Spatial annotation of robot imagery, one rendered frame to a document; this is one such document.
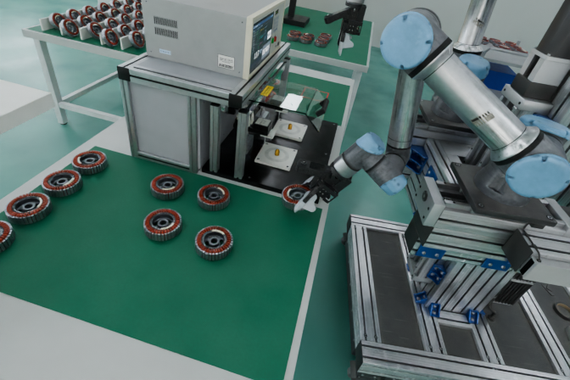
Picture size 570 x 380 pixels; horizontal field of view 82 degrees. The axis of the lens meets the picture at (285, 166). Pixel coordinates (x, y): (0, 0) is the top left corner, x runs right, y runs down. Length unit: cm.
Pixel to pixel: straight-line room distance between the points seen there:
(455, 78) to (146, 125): 101
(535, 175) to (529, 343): 124
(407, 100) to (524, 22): 601
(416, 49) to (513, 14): 610
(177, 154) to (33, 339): 69
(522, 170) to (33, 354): 114
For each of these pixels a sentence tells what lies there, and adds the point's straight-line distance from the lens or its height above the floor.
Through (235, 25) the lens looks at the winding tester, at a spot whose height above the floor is 128.
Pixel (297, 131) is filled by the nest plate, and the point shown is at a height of 78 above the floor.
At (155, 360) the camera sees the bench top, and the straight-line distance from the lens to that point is 90.
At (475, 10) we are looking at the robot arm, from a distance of 154.
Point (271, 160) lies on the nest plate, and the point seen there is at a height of 78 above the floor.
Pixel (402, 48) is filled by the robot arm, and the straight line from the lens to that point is 83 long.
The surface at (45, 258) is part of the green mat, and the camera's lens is 113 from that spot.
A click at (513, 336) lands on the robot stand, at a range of 200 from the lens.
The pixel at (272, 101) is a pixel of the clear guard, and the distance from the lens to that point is 118.
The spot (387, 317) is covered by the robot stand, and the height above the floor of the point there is 21.
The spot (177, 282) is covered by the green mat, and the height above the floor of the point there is 75.
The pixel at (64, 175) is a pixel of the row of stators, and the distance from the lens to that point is 135.
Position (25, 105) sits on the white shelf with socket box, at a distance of 85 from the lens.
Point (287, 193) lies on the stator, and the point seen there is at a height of 83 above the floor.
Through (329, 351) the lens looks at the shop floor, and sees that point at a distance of 178.
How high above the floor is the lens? 157
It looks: 36 degrees down
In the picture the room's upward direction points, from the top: 10 degrees clockwise
